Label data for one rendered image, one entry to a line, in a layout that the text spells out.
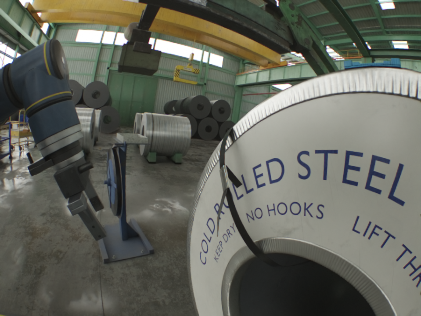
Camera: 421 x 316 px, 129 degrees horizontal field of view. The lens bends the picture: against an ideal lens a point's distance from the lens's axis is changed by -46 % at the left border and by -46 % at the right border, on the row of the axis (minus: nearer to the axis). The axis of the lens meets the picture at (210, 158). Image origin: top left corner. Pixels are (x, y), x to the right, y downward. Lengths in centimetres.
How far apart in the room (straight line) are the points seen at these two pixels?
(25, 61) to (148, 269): 161
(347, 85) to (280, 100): 15
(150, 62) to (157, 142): 407
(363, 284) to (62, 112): 59
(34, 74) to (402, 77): 58
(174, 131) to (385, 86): 489
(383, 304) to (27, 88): 69
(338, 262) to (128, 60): 102
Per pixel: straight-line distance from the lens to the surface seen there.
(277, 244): 42
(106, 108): 1105
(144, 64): 96
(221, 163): 48
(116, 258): 181
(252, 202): 46
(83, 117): 495
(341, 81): 35
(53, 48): 40
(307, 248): 38
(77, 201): 34
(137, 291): 155
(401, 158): 31
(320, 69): 123
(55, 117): 37
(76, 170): 36
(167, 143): 500
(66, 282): 170
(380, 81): 33
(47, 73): 39
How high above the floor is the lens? 123
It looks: 10 degrees down
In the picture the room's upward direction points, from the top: 8 degrees clockwise
